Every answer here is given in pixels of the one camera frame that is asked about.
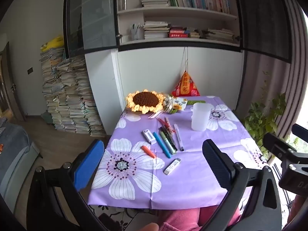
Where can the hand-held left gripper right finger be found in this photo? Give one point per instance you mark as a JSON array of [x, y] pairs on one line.
[[216, 163]]

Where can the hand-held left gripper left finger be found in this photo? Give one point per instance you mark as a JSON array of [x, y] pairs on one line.
[[89, 163]]

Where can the glass jar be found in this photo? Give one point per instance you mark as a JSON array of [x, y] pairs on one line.
[[123, 2]]

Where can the orange marker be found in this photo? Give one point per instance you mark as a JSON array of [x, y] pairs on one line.
[[148, 151]]

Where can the small stack of notebooks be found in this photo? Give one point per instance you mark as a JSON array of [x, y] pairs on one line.
[[154, 2]]

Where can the red pyramid pillow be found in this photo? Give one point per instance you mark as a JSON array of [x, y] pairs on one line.
[[185, 86]]

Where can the person's pink pants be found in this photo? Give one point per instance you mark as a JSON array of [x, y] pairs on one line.
[[187, 219]]

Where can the person's left hand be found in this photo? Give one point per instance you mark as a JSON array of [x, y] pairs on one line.
[[147, 227]]

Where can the tall pile of books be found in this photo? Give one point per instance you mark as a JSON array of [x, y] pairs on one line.
[[69, 93]]

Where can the sunflower print card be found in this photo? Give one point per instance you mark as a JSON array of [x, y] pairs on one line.
[[180, 103]]

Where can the light green pen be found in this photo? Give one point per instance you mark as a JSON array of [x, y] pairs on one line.
[[166, 144]]

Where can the white ribbon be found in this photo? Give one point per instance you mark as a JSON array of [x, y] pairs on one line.
[[160, 112]]

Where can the white bookshelf cabinet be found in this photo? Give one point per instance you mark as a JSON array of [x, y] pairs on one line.
[[156, 67]]

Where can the green leafy plant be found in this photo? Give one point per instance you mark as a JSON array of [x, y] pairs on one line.
[[262, 115]]

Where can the grey sofa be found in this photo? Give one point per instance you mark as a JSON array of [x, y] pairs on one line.
[[14, 158]]

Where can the brown room door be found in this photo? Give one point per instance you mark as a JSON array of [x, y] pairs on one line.
[[9, 89]]

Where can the black pen with silver clip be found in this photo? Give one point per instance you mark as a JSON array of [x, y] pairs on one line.
[[174, 146]]

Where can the red patterned pen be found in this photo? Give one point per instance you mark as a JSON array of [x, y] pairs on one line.
[[167, 122]]

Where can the white desk organizer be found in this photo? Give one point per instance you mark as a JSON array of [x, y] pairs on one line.
[[137, 32]]

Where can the white correction tape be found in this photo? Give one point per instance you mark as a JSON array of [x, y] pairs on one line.
[[149, 137]]

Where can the stack of red books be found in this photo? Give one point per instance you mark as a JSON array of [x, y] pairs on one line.
[[178, 32]]

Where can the thick stack of workbooks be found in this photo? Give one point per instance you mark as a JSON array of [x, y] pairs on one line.
[[156, 30]]

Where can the messy pile of booklets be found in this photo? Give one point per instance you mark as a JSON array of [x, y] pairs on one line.
[[216, 35]]

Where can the glass cabinet door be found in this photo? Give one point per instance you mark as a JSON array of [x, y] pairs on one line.
[[93, 16]]

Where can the purple floral tablecloth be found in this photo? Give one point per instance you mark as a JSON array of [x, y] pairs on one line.
[[192, 185]]

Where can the black white patterned rug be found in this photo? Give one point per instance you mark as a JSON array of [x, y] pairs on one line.
[[120, 217]]

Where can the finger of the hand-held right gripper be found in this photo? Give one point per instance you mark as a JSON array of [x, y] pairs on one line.
[[276, 146], [300, 131]]

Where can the row of upright books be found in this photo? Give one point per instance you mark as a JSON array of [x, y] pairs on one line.
[[199, 2]]

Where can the translucent white cup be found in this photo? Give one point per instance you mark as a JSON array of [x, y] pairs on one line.
[[200, 118]]

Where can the blue pen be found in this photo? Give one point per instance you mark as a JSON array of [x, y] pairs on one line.
[[161, 144]]

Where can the white pen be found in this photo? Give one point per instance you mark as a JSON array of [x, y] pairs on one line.
[[179, 137]]

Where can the yellow plush toy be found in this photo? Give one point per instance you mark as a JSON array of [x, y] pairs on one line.
[[54, 43]]

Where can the crochet sunflower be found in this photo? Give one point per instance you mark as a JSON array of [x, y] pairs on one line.
[[145, 99]]

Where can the dark cabinet door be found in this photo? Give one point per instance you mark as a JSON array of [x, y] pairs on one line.
[[264, 16]]

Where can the dark wall switch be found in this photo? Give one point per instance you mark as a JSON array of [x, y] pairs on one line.
[[30, 71]]

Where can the white eraser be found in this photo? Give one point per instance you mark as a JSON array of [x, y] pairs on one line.
[[172, 166]]

